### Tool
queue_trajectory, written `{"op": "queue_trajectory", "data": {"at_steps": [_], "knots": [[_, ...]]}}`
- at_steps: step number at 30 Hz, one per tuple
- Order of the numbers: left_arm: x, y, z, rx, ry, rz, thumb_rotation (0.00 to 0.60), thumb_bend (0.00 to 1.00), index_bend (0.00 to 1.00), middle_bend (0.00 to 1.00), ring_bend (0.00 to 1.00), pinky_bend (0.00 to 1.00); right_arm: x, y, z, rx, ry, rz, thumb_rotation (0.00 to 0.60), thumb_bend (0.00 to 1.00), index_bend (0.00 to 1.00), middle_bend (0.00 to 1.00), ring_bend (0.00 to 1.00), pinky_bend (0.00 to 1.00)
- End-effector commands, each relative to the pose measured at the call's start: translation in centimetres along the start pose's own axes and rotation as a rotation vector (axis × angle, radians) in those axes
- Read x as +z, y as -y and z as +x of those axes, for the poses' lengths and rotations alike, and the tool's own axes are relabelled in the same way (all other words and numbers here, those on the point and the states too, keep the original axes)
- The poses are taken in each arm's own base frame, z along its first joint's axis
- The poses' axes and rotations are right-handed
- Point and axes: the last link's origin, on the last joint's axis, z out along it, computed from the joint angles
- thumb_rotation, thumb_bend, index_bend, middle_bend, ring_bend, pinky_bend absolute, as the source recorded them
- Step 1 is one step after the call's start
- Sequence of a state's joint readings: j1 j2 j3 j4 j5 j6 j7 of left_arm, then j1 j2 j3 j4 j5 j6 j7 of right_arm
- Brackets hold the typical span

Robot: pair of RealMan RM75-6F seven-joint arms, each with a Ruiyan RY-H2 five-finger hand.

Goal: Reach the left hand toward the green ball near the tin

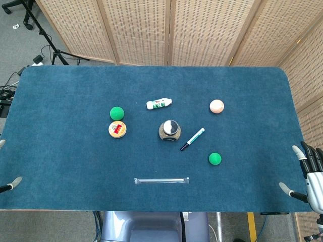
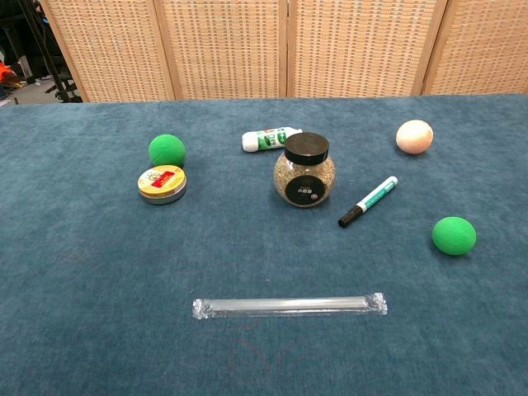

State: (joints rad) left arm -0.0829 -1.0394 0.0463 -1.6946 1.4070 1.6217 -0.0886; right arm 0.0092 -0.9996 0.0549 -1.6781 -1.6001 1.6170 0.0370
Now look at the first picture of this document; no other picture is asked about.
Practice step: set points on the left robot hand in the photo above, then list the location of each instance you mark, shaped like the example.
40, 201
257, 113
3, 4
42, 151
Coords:
13, 183

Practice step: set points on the green ball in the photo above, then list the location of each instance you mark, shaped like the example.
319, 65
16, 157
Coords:
117, 113
215, 158

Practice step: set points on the white power strip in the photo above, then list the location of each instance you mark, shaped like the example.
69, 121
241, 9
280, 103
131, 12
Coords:
38, 64

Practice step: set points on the clear wrapped straw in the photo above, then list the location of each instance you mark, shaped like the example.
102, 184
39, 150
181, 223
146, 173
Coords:
161, 180

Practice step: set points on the white green-labelled bottle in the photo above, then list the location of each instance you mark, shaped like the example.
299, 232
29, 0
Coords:
158, 103

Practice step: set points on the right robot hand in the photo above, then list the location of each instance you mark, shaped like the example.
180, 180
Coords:
311, 174

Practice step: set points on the peach foam ball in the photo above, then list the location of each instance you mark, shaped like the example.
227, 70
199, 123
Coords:
216, 106

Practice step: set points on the black office chair base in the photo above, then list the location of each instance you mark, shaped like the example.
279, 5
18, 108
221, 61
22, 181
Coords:
15, 12

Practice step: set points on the white teal marker pen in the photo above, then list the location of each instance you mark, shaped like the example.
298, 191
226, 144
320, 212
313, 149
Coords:
192, 139

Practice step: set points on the blue felt table mat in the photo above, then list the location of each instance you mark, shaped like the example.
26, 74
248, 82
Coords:
151, 83

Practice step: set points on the bamboo folding screen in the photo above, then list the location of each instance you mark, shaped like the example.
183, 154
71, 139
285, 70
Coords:
202, 30

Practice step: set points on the silver table leg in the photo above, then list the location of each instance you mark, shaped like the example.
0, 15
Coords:
219, 225

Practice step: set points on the round speckled jar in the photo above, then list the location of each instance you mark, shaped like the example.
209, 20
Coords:
169, 130

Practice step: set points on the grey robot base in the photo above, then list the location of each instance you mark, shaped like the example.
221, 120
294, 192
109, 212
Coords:
154, 227

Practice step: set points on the black tripod stand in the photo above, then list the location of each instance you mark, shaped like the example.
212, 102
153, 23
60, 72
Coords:
44, 32

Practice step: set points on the round orange tin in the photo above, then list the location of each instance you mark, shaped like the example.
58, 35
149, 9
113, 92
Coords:
117, 129

